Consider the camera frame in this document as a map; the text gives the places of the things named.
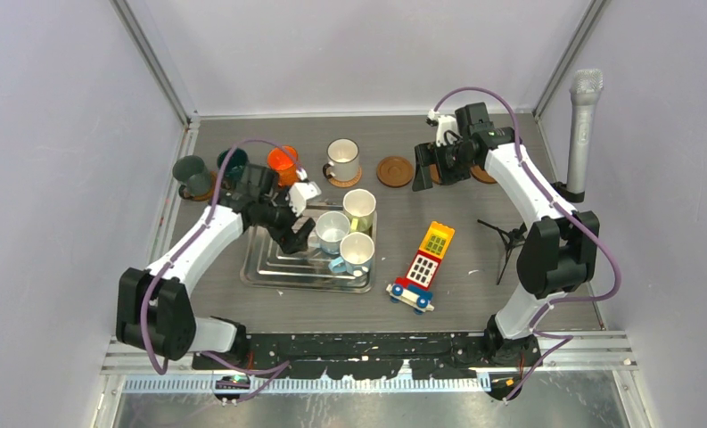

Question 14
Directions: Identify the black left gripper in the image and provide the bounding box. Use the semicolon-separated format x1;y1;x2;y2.
259;186;315;254

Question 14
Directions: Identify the silver grey microphone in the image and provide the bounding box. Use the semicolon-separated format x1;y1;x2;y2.
566;69;604;202

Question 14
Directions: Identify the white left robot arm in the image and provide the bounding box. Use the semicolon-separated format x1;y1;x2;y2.
116;164;321;369

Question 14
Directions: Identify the light blue handled cup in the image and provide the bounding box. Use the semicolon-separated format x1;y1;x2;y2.
328;232;375;277

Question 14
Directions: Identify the dark teal cup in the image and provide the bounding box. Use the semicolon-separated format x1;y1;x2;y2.
222;148;249;184

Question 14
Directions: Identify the light patterned wooden coaster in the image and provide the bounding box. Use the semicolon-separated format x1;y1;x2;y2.
328;168;363;188

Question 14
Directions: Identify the dark grey cup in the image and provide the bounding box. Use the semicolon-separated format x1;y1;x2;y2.
171;155;210;195

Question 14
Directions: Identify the black microphone tripod stand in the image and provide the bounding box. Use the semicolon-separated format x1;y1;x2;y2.
477;181;585;286

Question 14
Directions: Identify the brown wooden coaster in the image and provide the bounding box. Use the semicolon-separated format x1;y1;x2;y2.
429;164;441;185
178;171;217;202
470;166;497;185
274;169;299;189
376;156;415;188

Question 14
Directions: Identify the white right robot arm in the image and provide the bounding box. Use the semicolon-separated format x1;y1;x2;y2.
412;103;599;366

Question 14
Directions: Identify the silver metal tray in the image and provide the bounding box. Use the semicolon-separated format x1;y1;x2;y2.
242;203;377;292

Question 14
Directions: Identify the orange cup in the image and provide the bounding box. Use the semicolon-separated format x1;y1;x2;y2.
267;145;299;171

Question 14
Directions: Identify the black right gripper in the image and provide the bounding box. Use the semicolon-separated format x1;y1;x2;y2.
413;138;477;192

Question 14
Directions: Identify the yellow green handled cup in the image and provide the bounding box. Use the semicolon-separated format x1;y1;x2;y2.
342;189;376;233

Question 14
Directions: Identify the grey white cup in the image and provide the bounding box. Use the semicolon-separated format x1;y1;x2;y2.
309;211;350;255

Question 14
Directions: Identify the white metallic cup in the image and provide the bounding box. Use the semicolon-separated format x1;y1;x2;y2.
322;138;359;181

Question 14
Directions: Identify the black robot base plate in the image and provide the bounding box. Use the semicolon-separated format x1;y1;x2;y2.
192;332;540;380

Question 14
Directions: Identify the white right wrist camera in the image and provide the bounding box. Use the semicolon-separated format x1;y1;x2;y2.
426;110;460;147

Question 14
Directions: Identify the colourful toy brick truck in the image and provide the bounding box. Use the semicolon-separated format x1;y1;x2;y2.
385;221;455;315

